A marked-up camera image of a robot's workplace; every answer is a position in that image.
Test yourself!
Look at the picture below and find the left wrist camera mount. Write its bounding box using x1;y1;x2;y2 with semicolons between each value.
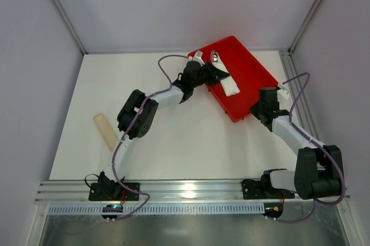
188;51;204;65

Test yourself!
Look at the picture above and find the slotted white cable duct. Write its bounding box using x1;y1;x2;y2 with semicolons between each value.
47;202;265;216

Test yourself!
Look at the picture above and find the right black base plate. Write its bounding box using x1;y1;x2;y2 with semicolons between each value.
241;179;295;200

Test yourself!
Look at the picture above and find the aluminium rail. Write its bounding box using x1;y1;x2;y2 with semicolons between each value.
279;49;321;140
34;178;352;204

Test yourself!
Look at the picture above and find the aluminium front rail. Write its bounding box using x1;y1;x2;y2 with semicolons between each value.
34;178;352;204

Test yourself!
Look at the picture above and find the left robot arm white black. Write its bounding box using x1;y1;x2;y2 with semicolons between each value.
89;61;230;200

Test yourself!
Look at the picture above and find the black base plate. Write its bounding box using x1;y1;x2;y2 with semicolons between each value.
88;182;139;202
241;179;295;200

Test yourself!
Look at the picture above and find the right side aluminium rail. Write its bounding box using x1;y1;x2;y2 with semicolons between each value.
279;49;321;140

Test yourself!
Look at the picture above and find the aluminium frame post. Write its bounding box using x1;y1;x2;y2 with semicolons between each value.
288;0;325;55
51;0;88;55

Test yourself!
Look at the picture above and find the white paper napkin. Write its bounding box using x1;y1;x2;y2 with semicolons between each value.
213;60;240;97

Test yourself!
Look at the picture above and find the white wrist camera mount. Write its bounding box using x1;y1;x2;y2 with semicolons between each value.
277;83;290;103

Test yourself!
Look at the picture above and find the right aluminium frame post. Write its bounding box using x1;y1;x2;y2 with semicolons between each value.
288;0;325;55

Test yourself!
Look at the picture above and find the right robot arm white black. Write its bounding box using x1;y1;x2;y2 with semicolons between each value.
250;87;345;200

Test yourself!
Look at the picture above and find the wooden utensil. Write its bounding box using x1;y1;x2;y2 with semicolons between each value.
93;113;117;152

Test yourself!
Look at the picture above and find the left aluminium frame post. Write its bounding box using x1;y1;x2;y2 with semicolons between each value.
51;0;88;55

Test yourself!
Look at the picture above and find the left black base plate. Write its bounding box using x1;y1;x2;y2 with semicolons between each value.
88;182;139;202

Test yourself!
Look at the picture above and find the silver fork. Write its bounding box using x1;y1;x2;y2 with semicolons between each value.
210;50;219;63

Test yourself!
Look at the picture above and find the red plastic tray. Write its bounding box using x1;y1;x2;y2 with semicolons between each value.
198;36;278;122

